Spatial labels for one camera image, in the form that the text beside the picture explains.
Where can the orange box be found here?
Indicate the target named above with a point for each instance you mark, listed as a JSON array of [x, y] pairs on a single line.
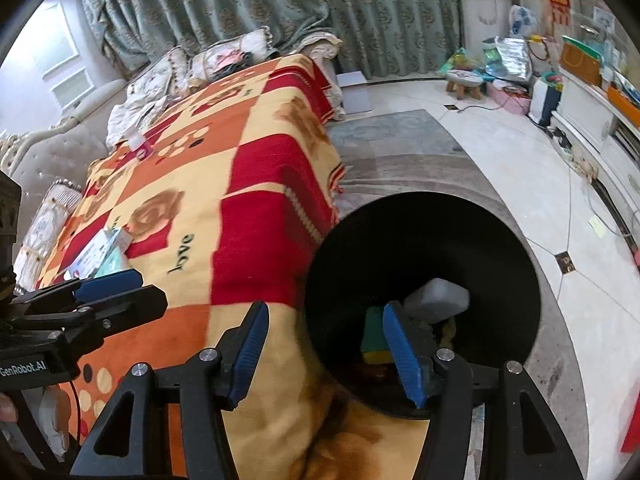
[[625, 100]]

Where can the white quilted jacket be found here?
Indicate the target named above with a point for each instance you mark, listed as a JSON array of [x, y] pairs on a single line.
[[135, 110]]

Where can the striped embroidered bolster cushion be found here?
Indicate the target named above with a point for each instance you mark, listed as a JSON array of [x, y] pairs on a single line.
[[45, 225]]

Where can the green yellow sponge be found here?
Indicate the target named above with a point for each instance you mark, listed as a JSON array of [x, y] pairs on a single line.
[[375, 335]]

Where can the blue white plastic bag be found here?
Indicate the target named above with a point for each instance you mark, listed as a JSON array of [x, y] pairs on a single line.
[[522, 20]]

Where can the yellow sticky note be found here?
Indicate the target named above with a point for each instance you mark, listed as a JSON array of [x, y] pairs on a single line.
[[597, 226]]

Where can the striped floral square cushion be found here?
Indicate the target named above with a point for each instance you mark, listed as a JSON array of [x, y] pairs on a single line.
[[225, 47]]

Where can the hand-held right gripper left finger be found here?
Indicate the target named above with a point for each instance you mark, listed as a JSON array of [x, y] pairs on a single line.
[[247, 355]]

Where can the white navy appliance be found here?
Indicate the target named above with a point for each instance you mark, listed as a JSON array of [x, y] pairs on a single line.
[[542, 102]]

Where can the white power strip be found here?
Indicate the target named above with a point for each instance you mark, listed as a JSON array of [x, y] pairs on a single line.
[[575, 155]]

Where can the plain white cardboard box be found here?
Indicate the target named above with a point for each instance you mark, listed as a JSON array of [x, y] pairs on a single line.
[[122, 240]]

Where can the brown handbag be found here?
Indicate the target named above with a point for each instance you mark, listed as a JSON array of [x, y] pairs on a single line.
[[580, 62]]

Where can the white embroidered square cushion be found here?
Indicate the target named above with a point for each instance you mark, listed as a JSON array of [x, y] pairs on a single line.
[[162, 72]]

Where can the silver foil bag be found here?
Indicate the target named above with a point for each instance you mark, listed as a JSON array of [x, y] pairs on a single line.
[[512, 60]]

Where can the white tv cabinet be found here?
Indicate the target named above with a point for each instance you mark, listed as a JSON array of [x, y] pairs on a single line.
[[590, 120]]

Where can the white rectangular block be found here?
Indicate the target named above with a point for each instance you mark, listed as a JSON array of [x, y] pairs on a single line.
[[437, 297]]

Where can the white medicine box round logo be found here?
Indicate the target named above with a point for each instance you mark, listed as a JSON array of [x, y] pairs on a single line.
[[92, 257]]

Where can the lace covered standing air conditioner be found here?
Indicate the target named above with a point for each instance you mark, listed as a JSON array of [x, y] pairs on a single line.
[[482, 10]]

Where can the pile of folded clothes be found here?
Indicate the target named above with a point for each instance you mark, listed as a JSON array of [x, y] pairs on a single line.
[[232, 60]]

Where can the red flat paper pack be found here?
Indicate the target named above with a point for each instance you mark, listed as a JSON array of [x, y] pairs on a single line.
[[631, 432]]

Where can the person's left hand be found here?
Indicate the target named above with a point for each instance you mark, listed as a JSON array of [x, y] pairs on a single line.
[[7, 408]]

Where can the colourful toy bag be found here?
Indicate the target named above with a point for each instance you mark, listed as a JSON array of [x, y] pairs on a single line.
[[460, 62]]

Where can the small wooden stool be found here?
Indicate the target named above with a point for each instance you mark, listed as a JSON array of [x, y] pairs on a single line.
[[465, 82]]

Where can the red orange printed blanket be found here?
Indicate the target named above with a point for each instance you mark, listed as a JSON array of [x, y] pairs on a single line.
[[210, 185]]

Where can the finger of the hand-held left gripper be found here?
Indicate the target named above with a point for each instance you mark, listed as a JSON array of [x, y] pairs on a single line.
[[110, 284], [130, 305]]

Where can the pink plastic basin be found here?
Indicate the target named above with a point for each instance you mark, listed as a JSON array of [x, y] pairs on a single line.
[[510, 100]]

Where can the white box on floor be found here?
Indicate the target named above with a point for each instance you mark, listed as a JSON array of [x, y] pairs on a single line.
[[352, 95]]

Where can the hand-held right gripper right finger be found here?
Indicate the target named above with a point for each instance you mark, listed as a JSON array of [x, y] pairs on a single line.
[[402, 355]]

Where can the black trash bin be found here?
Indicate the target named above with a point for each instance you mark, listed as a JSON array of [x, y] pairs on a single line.
[[425, 240]]

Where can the white bottle pink label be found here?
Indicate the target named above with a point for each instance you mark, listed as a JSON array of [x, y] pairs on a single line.
[[141, 147]]

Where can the green patterned curtain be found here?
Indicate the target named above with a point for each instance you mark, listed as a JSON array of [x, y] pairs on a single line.
[[250, 5]]

